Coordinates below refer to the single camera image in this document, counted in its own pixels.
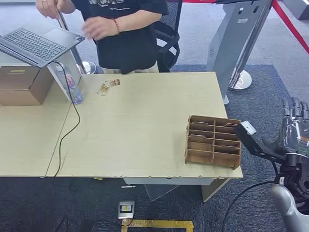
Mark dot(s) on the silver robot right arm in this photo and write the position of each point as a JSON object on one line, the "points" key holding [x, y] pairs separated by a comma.
{"points": [[287, 208]]}

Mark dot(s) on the clear plastic water bottle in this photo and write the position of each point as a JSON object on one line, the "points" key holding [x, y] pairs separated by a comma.
{"points": [[73, 91]]}

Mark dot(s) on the yellow floor tape frame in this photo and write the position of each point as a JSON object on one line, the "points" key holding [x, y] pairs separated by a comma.
{"points": [[157, 223]]}

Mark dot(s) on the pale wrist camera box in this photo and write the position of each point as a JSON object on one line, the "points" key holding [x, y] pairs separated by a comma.
{"points": [[249, 127]]}

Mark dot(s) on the grey desk underside panel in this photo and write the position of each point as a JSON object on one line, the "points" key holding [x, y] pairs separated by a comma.
{"points": [[159, 191]]}

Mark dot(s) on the small yellow tape piece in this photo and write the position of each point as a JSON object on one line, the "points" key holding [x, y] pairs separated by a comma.
{"points": [[98, 178]]}

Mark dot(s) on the black office chair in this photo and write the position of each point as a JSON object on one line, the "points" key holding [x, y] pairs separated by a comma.
{"points": [[169, 44]]}

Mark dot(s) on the grey box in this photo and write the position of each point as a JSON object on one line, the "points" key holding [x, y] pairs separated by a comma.
{"points": [[299, 8]]}

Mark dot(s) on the printed card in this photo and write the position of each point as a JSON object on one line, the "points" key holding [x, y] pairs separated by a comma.
{"points": [[102, 90], [112, 83]]}

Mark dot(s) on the silver floor socket box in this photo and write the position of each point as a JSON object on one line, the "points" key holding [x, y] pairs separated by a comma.
{"points": [[126, 209]]}

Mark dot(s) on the brown wooden card organizer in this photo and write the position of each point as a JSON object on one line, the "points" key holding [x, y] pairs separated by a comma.
{"points": [[200, 157]]}

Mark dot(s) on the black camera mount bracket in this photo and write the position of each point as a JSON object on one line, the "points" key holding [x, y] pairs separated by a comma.
{"points": [[251, 144]]}

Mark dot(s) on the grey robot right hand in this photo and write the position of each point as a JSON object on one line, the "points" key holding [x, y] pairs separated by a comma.
{"points": [[293, 134]]}

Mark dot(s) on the chrome stanchion, white round base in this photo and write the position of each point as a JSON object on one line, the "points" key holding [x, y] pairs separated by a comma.
{"points": [[241, 81]]}

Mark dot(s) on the beige desk leg panel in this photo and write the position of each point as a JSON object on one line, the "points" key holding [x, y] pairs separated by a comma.
{"points": [[212, 191]]}

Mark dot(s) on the grey kiosk stand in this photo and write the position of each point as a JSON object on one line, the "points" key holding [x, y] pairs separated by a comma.
{"points": [[231, 38]]}

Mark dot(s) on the person's right hand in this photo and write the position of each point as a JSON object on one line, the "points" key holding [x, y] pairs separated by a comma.
{"points": [[48, 8]]}

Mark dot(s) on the brown cardboard box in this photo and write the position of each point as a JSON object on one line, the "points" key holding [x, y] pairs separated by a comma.
{"points": [[19, 83]]}

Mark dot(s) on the person's left hand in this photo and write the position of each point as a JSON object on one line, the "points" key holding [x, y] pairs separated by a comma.
{"points": [[99, 28]]}

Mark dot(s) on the grey laptop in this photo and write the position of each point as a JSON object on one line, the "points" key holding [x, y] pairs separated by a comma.
{"points": [[36, 44]]}

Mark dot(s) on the red barrier belt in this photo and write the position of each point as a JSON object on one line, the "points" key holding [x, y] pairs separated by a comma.
{"points": [[289, 25]]}

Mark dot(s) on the person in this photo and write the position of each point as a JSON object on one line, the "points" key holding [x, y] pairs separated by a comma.
{"points": [[125, 44]]}

